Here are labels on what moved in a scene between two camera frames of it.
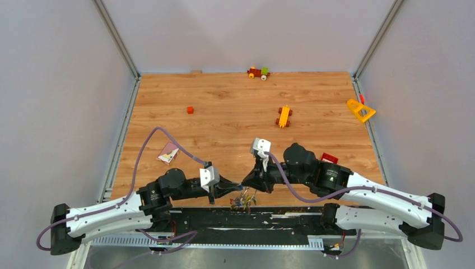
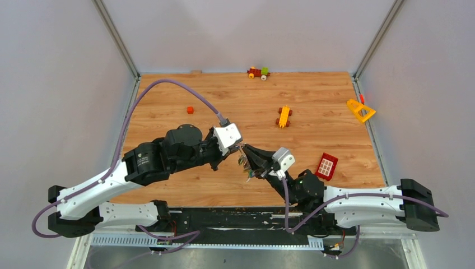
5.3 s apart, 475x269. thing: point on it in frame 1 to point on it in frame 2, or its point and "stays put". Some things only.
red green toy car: [262, 73] stays put
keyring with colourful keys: [245, 202] to [243, 161]
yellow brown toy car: [285, 112] stays put
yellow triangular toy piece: [362, 112] stays put
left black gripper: [224, 186] to [220, 157]
